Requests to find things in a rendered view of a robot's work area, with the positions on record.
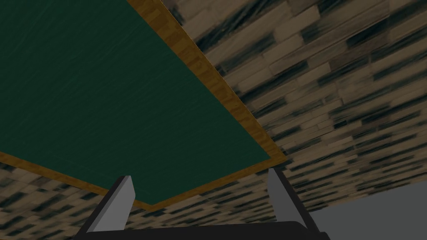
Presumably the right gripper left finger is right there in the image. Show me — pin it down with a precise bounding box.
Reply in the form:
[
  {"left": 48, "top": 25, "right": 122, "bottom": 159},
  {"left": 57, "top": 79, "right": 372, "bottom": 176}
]
[{"left": 85, "top": 175, "right": 136, "bottom": 234}]

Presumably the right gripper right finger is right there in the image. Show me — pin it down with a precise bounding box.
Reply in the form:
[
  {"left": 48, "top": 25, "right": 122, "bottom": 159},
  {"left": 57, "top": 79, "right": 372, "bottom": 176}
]
[{"left": 267, "top": 167, "right": 321, "bottom": 233}]

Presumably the green door leaf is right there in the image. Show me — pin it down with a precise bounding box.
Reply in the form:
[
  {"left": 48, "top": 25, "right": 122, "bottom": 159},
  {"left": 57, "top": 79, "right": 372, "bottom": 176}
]
[{"left": 0, "top": 0, "right": 271, "bottom": 206}]

